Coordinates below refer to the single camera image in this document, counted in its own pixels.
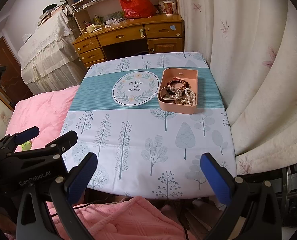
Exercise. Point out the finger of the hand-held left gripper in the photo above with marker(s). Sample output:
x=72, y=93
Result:
x=28, y=133
x=66, y=140

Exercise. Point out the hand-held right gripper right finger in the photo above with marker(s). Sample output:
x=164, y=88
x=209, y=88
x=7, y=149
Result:
x=218, y=180

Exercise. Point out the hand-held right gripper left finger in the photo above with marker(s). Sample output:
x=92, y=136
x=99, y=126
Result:
x=81, y=177

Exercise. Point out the gold leaf hair comb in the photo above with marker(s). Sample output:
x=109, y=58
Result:
x=181, y=101

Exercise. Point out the pink smart band watch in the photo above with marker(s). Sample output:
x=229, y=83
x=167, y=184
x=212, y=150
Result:
x=166, y=100

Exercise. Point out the pink plastic box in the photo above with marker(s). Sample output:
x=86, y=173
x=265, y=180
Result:
x=186, y=73

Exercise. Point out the small green toy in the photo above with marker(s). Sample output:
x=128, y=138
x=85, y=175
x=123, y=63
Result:
x=27, y=145

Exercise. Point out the pink quilted blanket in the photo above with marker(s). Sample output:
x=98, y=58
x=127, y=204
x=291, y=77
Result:
x=43, y=110

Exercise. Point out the wooden door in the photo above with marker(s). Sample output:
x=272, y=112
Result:
x=11, y=75

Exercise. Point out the pink fleece blanket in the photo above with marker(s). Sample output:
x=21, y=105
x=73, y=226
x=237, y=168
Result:
x=128, y=220

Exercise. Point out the tree print tablecloth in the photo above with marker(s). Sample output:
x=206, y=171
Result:
x=138, y=142

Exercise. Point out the white lace furniture cover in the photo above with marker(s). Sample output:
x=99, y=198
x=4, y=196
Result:
x=48, y=55

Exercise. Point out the cream mug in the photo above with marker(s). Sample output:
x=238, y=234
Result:
x=90, y=28

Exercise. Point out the cream leaf print curtain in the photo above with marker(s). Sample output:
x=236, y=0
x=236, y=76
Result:
x=251, y=67

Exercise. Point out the wooden desk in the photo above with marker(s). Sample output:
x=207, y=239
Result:
x=128, y=36

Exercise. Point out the stack of books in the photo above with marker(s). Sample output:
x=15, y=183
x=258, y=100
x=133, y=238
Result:
x=49, y=13

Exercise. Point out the red plastic bag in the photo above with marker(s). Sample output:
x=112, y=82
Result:
x=137, y=5

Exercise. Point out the red and white paper cup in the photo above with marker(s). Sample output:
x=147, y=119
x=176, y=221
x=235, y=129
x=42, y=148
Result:
x=168, y=8

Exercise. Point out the chrome metal frame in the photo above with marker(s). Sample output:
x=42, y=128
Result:
x=292, y=192

